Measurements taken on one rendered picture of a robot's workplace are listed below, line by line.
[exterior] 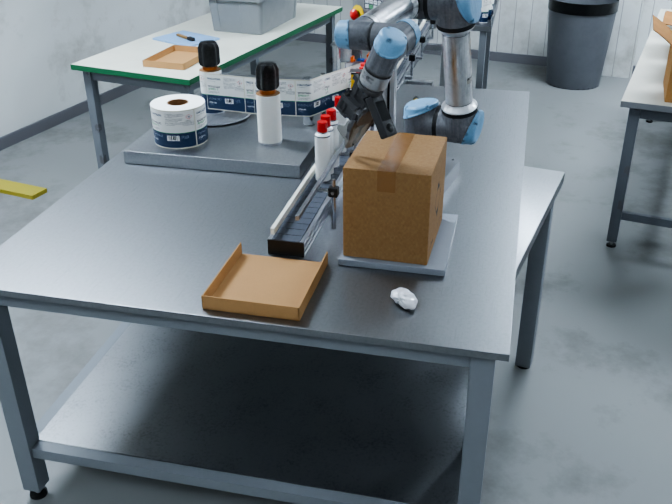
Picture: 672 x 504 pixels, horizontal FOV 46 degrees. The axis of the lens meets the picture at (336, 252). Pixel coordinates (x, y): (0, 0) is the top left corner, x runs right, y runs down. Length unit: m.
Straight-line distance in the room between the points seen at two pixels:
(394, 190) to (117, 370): 1.31
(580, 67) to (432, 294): 4.80
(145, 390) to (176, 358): 0.20
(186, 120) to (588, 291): 2.01
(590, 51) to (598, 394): 3.97
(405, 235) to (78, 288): 0.90
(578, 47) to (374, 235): 4.68
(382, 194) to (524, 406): 1.26
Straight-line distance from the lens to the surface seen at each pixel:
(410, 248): 2.20
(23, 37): 5.93
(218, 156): 2.90
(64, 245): 2.50
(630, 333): 3.64
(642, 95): 4.09
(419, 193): 2.12
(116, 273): 2.30
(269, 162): 2.82
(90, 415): 2.79
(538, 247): 3.01
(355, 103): 2.12
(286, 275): 2.20
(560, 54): 6.77
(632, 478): 2.93
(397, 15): 2.33
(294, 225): 2.36
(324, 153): 2.60
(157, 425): 2.69
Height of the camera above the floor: 1.94
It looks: 29 degrees down
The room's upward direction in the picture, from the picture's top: straight up
